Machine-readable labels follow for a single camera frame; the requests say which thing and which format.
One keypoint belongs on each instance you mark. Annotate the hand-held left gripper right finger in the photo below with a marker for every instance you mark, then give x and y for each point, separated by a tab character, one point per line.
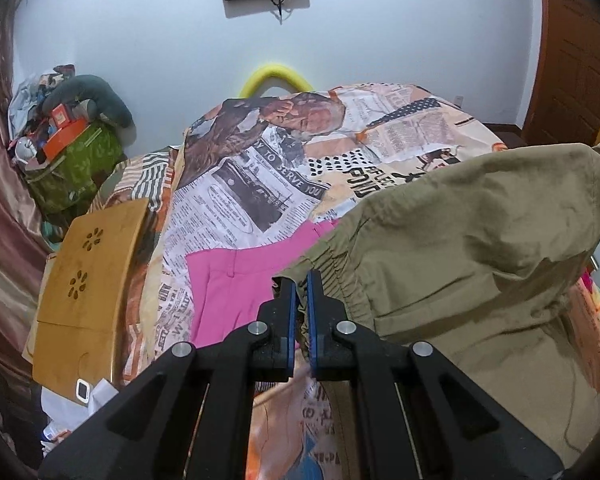
311	310

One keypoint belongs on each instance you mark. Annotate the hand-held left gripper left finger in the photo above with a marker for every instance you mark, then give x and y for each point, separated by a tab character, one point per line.
293	310

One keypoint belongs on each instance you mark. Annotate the khaki pants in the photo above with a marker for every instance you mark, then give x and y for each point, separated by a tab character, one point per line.
455	240

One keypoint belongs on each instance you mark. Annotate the pink garment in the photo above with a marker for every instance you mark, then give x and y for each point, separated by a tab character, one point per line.
230	285

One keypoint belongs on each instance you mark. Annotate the newspaper printed blanket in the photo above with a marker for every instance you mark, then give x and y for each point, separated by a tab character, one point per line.
280	180

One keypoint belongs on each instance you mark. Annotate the wooden lap desk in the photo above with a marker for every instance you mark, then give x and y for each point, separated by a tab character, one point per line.
80	320

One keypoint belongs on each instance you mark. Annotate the small white device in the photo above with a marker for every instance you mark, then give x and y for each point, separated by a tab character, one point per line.
83	391

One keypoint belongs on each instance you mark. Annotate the yellow foam tube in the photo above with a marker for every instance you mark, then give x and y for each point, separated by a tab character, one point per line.
272	71

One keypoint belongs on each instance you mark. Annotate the green patterned bag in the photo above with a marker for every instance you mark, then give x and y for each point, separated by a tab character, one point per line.
75	170

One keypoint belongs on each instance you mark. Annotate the colourful fleece blanket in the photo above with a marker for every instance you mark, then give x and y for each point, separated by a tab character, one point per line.
592	335

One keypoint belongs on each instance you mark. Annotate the orange box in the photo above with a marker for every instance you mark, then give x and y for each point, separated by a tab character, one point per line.
65	139

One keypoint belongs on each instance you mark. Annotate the striped brown curtain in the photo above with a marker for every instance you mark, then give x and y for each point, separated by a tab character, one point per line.
5	210

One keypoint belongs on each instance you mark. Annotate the crumpled printed bag pile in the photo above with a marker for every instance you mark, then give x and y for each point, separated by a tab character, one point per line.
27	105

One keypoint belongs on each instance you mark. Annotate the brown wooden door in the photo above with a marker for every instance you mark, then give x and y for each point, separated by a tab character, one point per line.
570	60

